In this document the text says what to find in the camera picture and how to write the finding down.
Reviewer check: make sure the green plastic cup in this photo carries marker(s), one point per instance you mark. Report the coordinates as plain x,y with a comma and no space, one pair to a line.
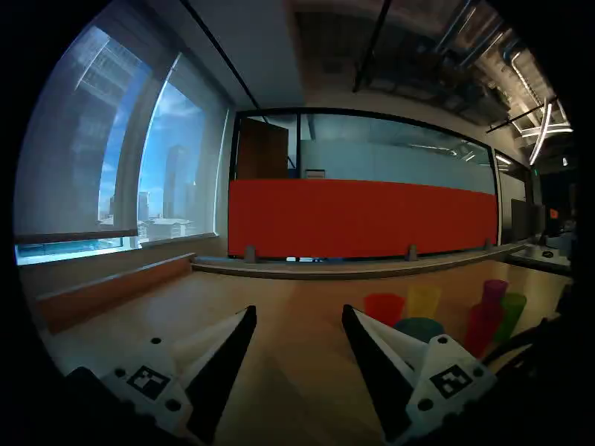
511,316

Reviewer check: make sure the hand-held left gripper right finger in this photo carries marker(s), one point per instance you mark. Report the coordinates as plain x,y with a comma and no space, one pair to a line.
441,371

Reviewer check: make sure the red desk screen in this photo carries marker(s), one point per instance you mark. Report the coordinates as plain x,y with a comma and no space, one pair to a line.
362,218

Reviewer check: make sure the yellow plastic cup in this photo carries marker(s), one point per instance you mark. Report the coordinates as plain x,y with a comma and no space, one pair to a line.
423,302

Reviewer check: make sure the orange plastic cup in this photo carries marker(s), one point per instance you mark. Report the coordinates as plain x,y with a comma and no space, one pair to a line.
384,309

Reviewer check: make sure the blue plastic cup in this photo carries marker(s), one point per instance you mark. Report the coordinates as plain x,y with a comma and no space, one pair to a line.
418,329

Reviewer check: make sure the red plastic cup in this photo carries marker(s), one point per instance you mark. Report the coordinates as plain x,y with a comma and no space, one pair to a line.
482,330

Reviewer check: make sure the black monitor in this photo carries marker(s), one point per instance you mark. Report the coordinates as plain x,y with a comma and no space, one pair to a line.
526,220

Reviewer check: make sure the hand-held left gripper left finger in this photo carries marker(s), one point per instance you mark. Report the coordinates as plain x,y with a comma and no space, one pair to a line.
153,376

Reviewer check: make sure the purple plastic cup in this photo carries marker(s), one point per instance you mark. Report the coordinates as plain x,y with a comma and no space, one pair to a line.
493,291

